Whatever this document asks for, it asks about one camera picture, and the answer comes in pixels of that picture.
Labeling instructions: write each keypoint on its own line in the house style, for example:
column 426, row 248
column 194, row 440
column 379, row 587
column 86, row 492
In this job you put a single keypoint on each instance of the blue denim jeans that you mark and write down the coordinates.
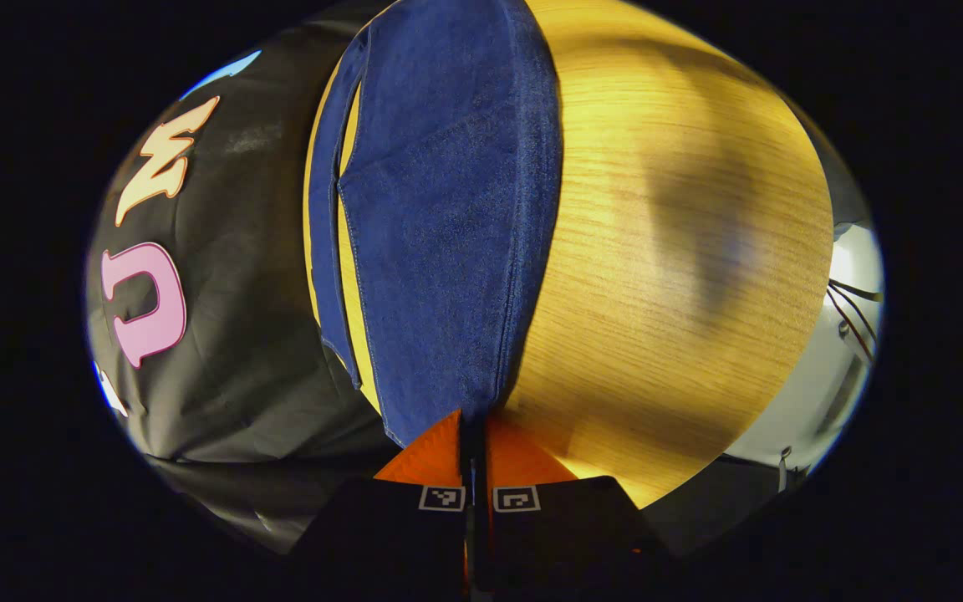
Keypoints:
column 448, row 234

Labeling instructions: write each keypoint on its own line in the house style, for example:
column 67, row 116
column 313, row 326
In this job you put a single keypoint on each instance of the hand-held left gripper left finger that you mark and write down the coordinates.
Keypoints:
column 389, row 535

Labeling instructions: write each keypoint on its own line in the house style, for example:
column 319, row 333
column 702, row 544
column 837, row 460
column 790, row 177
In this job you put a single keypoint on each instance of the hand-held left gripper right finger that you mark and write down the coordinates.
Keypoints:
column 557, row 535

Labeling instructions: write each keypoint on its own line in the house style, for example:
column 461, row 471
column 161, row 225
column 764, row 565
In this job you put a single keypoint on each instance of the black backdrop cloth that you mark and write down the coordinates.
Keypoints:
column 247, row 334

